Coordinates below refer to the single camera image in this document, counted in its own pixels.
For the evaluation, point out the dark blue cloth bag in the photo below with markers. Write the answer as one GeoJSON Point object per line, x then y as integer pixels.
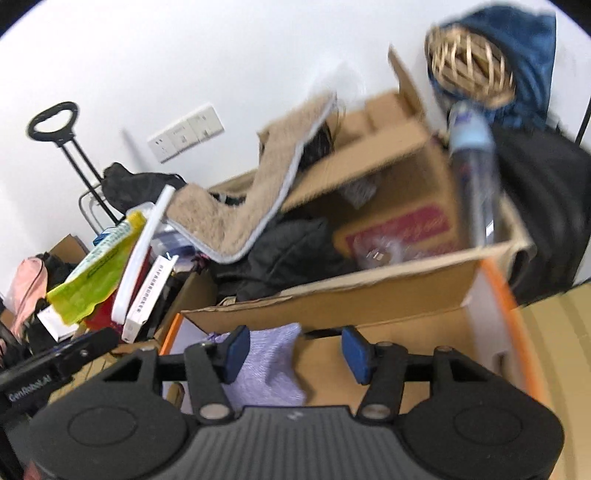
{"type": "Point", "coordinates": [528, 41]}

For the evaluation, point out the red orange cardboard tray box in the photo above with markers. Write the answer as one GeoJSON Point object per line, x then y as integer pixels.
{"type": "Point", "coordinates": [467, 306]}

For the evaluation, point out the woven rattan ball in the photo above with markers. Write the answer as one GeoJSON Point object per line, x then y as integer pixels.
{"type": "Point", "coordinates": [466, 63]}

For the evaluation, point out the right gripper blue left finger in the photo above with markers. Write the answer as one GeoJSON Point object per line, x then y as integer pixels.
{"type": "Point", "coordinates": [208, 367]}

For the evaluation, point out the yellow green snack bag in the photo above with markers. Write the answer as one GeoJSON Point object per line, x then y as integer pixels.
{"type": "Point", "coordinates": [98, 274]}

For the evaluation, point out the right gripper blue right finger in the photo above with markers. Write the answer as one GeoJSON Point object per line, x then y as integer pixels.
{"type": "Point", "coordinates": [382, 368]}

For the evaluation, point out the blue cap water bottle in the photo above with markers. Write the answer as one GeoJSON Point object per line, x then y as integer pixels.
{"type": "Point", "coordinates": [475, 165]}

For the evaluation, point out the black suitcase bag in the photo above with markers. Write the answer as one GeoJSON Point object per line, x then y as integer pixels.
{"type": "Point", "coordinates": [547, 177]}

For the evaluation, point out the purple knitted cloth pouch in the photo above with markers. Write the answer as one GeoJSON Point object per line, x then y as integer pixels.
{"type": "Point", "coordinates": [267, 377]}

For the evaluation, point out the white flat carton box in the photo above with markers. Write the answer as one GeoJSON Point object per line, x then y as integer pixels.
{"type": "Point", "coordinates": [147, 297]}

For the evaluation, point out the white wall socket strip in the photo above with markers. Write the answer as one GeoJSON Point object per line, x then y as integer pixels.
{"type": "Point", "coordinates": [197, 127]}

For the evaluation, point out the beige fuzzy mat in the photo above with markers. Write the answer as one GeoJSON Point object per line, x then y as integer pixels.
{"type": "Point", "coordinates": [226, 233]}

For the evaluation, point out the small brown cardboard box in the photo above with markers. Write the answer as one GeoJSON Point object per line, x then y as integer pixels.
{"type": "Point", "coordinates": [187, 287]}

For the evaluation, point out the large brown cardboard box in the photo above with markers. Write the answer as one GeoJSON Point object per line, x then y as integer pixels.
{"type": "Point", "coordinates": [384, 195]}

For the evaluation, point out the black trolley handle cart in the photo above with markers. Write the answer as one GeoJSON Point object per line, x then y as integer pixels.
{"type": "Point", "coordinates": [118, 189]}

